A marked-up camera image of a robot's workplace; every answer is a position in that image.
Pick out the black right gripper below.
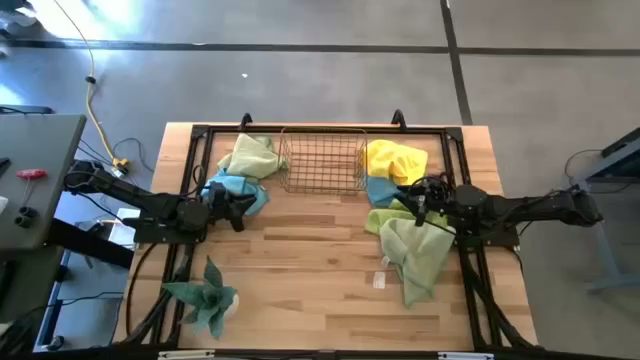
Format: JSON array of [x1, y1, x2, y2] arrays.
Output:
[[397, 176, 454, 228]]

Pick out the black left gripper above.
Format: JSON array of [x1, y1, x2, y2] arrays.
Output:
[[202, 180, 259, 233]]

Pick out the blue microfiber towel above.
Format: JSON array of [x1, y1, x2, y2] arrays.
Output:
[[366, 175, 409, 209], [199, 168, 271, 217]]

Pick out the pale green microfiber towel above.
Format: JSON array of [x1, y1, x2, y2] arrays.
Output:
[[215, 132, 289, 181]]

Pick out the mint green microfiber towel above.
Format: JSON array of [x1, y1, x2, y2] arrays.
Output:
[[378, 217, 457, 309]]

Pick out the yellow microfiber towel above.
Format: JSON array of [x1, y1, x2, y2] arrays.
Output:
[[366, 138, 430, 187]]

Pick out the green artificial plant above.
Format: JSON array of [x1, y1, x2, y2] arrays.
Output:
[[160, 255, 241, 341]]

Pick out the black crossbar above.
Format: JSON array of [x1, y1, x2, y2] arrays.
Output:
[[47, 218, 136, 270]]

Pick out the blue-grey metal table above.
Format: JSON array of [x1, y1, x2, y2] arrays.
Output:
[[569, 127, 640, 295]]

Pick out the grey side table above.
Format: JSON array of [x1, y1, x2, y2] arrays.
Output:
[[0, 113, 87, 251]]

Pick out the black cylinder parts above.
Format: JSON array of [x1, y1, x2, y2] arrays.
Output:
[[13, 205, 40, 230]]

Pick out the black aluminium table frame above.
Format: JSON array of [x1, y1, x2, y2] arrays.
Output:
[[112, 123, 539, 351]]

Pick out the wire mesh basket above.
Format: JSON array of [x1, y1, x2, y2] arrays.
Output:
[[277, 127, 370, 195]]

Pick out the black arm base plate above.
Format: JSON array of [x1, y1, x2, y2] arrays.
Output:
[[452, 219, 521, 249], [133, 214, 207, 245]]

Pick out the yellow floor cable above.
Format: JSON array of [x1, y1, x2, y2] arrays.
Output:
[[52, 0, 130, 174]]

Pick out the white frame bracket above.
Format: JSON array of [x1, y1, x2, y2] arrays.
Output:
[[437, 351, 495, 360], [157, 349, 216, 360]]

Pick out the red handled tool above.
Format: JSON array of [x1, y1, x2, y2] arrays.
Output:
[[15, 168, 49, 206]]

